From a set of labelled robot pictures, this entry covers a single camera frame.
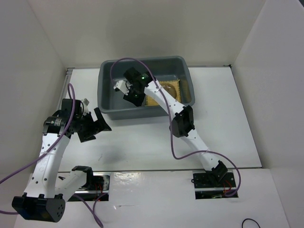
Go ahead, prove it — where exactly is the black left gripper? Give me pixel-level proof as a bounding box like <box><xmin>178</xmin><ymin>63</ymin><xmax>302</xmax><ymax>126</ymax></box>
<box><xmin>74</xmin><ymin>107</ymin><xmax>111</xmax><ymax>142</ymax></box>

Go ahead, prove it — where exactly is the clear square plate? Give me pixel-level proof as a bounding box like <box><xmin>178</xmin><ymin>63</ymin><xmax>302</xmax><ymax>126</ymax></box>
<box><xmin>162</xmin><ymin>83</ymin><xmax>177</xmax><ymax>98</ymax></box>

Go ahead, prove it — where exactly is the yellow bamboo mat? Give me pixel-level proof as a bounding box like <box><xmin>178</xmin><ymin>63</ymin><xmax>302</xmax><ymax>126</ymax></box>
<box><xmin>143</xmin><ymin>78</ymin><xmax>182</xmax><ymax>107</ymax></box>

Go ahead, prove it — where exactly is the grey plastic bin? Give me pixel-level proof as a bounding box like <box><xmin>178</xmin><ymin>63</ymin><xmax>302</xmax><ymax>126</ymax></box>
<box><xmin>97</xmin><ymin>56</ymin><xmax>195</xmax><ymax>120</ymax></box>

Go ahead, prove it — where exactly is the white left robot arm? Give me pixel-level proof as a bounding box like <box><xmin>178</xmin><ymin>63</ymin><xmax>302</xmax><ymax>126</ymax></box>
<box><xmin>12</xmin><ymin>98</ymin><xmax>111</xmax><ymax>222</ymax></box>

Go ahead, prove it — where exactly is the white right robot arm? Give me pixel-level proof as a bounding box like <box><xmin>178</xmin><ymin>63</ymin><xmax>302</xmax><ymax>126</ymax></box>
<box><xmin>115</xmin><ymin>67</ymin><xmax>228</xmax><ymax>187</ymax></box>

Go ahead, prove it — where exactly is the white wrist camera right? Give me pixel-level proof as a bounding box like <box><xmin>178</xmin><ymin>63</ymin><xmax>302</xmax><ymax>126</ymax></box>
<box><xmin>114</xmin><ymin>80</ymin><xmax>131</xmax><ymax>95</ymax></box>

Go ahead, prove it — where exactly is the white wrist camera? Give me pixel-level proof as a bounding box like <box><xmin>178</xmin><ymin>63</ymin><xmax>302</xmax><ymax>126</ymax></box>
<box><xmin>114</xmin><ymin>80</ymin><xmax>131</xmax><ymax>95</ymax></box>
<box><xmin>81</xmin><ymin>98</ymin><xmax>90</xmax><ymax>115</ymax></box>

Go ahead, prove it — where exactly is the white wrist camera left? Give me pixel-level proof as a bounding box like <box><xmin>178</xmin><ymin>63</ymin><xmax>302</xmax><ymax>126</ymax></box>
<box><xmin>81</xmin><ymin>98</ymin><xmax>90</xmax><ymax>115</ymax></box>

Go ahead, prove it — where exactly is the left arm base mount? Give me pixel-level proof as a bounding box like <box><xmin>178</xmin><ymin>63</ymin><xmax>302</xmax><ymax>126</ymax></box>
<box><xmin>74</xmin><ymin>172</ymin><xmax>111</xmax><ymax>202</ymax></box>

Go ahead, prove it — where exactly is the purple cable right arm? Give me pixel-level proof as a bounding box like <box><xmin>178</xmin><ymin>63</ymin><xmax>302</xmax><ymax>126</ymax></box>
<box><xmin>110</xmin><ymin>57</ymin><xmax>242</xmax><ymax>198</ymax></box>

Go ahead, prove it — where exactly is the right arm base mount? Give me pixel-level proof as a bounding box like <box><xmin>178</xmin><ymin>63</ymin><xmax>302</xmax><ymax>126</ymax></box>
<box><xmin>191</xmin><ymin>171</ymin><xmax>238</xmax><ymax>200</ymax></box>

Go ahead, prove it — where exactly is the black cable loop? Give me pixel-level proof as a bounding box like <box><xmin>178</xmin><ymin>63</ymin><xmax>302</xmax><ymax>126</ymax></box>
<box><xmin>241</xmin><ymin>218</ymin><xmax>261</xmax><ymax>228</ymax></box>

